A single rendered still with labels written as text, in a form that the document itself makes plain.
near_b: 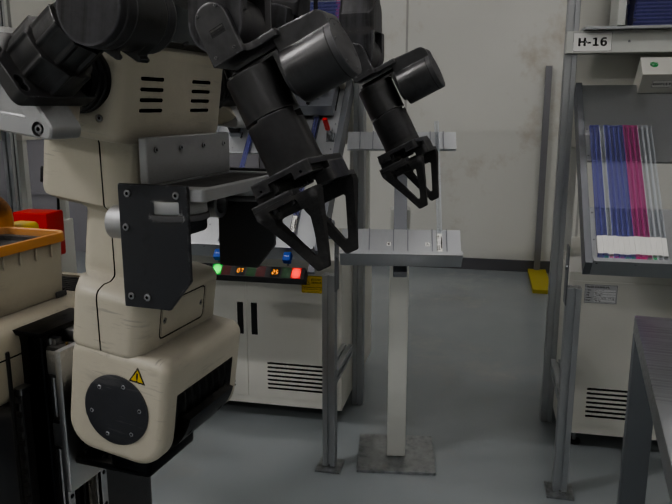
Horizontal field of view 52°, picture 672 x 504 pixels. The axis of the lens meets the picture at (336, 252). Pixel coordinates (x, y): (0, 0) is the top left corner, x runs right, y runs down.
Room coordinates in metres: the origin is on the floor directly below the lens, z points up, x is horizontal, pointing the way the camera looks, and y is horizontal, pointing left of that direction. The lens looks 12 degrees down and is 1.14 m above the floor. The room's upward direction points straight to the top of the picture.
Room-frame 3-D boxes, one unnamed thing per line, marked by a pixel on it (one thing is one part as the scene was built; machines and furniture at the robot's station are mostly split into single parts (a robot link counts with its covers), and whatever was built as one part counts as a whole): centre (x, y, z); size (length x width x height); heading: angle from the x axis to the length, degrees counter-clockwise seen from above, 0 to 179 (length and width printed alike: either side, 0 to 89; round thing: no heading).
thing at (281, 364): (2.71, 0.25, 0.31); 0.70 x 0.65 x 0.62; 78
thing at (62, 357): (1.07, 0.29, 0.68); 0.28 x 0.27 x 0.25; 161
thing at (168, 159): (0.97, 0.19, 0.99); 0.28 x 0.16 x 0.22; 161
